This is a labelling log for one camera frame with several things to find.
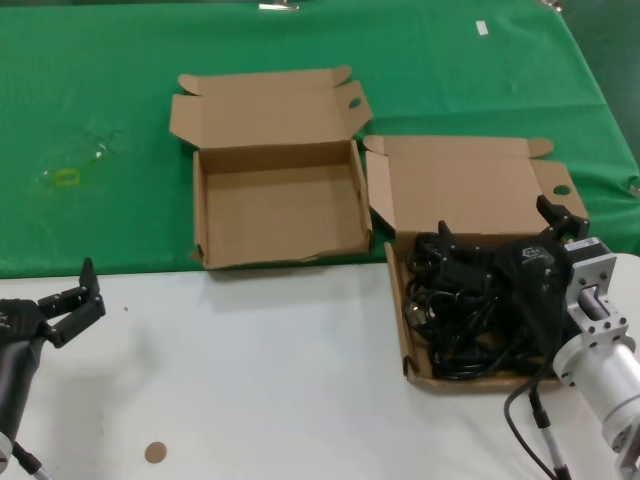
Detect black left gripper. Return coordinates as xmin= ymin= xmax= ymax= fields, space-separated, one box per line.
xmin=0 ymin=257 xmax=107 ymax=437

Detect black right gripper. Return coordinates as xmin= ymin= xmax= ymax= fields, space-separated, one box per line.
xmin=437 ymin=195 xmax=591 ymax=359

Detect brown cardboard box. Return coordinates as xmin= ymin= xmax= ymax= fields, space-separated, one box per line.
xmin=363 ymin=133 xmax=591 ymax=394
xmin=168 ymin=64 xmax=375 ymax=272

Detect clear tape scrap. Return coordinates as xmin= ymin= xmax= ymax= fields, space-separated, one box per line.
xmin=74 ymin=128 xmax=124 ymax=161

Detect green tablecloth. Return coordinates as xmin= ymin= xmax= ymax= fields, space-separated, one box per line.
xmin=0 ymin=0 xmax=640 ymax=279

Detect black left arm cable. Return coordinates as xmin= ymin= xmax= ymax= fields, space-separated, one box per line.
xmin=12 ymin=442 xmax=51 ymax=480

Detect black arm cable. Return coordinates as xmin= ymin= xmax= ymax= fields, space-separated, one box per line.
xmin=12 ymin=442 xmax=51 ymax=480
xmin=503 ymin=367 xmax=572 ymax=480

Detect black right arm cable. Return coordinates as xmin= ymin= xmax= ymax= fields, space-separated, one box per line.
xmin=503 ymin=367 xmax=572 ymax=480

